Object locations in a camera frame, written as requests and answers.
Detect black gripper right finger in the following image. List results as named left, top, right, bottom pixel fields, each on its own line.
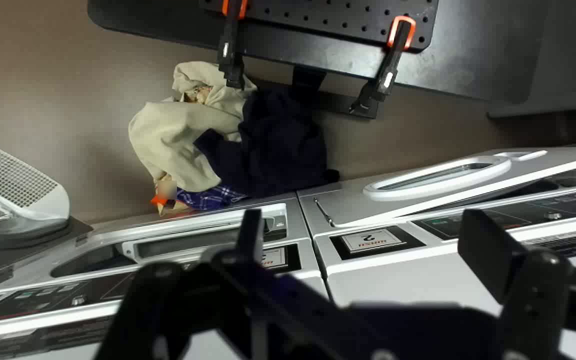
left=455, top=209, right=576, bottom=360

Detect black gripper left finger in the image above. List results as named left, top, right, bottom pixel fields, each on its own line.
left=94, top=206, right=344, bottom=360

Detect white neighbouring laundry machine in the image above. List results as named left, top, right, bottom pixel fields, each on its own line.
left=296, top=145, right=576, bottom=360

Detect black square machine label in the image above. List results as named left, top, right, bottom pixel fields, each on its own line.
left=329, top=227, right=427, bottom=263

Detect white detergent dispenser tray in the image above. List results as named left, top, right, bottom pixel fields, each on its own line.
left=120, top=202, right=289, bottom=263

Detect blue plaid cloth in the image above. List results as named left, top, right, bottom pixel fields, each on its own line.
left=170, top=185, right=248, bottom=215

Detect dark washer control panel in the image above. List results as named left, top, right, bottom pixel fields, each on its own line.
left=0, top=270, right=130, bottom=329

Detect beige cloth garment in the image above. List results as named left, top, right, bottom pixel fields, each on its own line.
left=126, top=61, right=260, bottom=197

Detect white washer lid with window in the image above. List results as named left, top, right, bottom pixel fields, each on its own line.
left=0, top=133, right=94, bottom=279

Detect navy blue garment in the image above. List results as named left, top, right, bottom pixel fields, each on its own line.
left=193, top=87, right=341, bottom=201

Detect black orange clamp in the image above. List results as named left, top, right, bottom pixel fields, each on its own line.
left=215, top=0, right=251, bottom=90
left=350, top=15, right=420, bottom=121

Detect black perforated board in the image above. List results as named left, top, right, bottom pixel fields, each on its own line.
left=199, top=0, right=440, bottom=55

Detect white oval lid handle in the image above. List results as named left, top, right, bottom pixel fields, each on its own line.
left=361, top=154, right=513, bottom=205

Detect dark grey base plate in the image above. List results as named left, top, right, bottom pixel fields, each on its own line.
left=86, top=0, right=576, bottom=106

